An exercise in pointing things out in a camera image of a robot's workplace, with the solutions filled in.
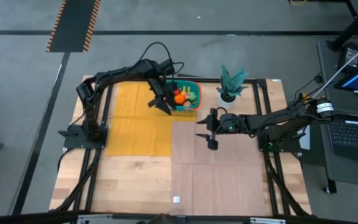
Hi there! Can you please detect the grey side table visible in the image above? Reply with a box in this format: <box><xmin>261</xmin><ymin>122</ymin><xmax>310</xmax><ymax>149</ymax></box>
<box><xmin>317</xmin><ymin>40</ymin><xmax>358</xmax><ymax>194</ymax></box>

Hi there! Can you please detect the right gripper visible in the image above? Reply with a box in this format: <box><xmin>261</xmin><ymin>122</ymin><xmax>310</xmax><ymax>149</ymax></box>
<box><xmin>195</xmin><ymin>107</ymin><xmax>249</xmax><ymax>151</ymax></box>

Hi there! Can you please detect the teal basket with orange rim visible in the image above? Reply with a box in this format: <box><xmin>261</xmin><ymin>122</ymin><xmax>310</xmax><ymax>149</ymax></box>
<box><xmin>165</xmin><ymin>79</ymin><xmax>203</xmax><ymax>112</ymax></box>

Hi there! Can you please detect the black tripod stand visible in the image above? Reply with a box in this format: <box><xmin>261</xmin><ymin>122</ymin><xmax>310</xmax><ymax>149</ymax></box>
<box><xmin>326</xmin><ymin>0</ymin><xmax>358</xmax><ymax>52</ymax></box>

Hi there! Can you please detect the pale blue white box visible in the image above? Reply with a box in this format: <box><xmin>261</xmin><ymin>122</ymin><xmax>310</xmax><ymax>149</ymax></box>
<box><xmin>298</xmin><ymin>124</ymin><xmax>312</xmax><ymax>151</ymax></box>

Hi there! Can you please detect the black hazard-striped floor mat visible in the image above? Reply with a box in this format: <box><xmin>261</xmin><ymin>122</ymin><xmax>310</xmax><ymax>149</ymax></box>
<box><xmin>45</xmin><ymin>0</ymin><xmax>101</xmax><ymax>53</ymax></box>

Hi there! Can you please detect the black power adapter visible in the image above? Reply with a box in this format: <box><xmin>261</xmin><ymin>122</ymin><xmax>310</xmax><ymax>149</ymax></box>
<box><xmin>337</xmin><ymin>42</ymin><xmax>358</xmax><ymax>74</ymax></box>

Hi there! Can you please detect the yellow cloth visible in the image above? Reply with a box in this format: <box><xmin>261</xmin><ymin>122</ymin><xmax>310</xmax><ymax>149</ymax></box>
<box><xmin>106</xmin><ymin>81</ymin><xmax>198</xmax><ymax>157</ymax></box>

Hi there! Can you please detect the black aluminium table frame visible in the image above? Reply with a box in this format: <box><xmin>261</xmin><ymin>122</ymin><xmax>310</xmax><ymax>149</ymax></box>
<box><xmin>0</xmin><ymin>73</ymin><xmax>358</xmax><ymax>224</ymax></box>

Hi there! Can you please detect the silver aluminium bracket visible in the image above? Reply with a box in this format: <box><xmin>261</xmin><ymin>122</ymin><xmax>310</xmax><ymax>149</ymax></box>
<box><xmin>77</xmin><ymin>213</ymin><xmax>113</xmax><ymax>224</ymax></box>
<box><xmin>249</xmin><ymin>217</ymin><xmax>287</xmax><ymax>224</ymax></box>

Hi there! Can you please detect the black laptop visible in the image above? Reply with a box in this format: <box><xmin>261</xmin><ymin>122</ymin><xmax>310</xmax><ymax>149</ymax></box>
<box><xmin>326</xmin><ymin>118</ymin><xmax>358</xmax><ymax>166</ymax></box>

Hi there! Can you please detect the snake plant in white pot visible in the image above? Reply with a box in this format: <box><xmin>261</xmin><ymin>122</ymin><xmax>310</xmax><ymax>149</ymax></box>
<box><xmin>216</xmin><ymin>64</ymin><xmax>250</xmax><ymax>110</ymax></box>

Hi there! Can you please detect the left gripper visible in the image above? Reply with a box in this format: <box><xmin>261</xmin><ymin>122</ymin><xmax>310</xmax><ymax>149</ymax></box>
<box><xmin>147</xmin><ymin>77</ymin><xmax>177</xmax><ymax>116</ymax></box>

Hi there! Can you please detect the beige cloth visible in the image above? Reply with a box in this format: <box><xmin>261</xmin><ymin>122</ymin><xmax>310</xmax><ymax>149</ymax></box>
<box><xmin>170</xmin><ymin>120</ymin><xmax>269</xmax><ymax>217</ymax></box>

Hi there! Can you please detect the white cable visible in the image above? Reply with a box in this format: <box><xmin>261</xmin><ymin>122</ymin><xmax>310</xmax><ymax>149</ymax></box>
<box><xmin>312</xmin><ymin>36</ymin><xmax>358</xmax><ymax>99</ymax></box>

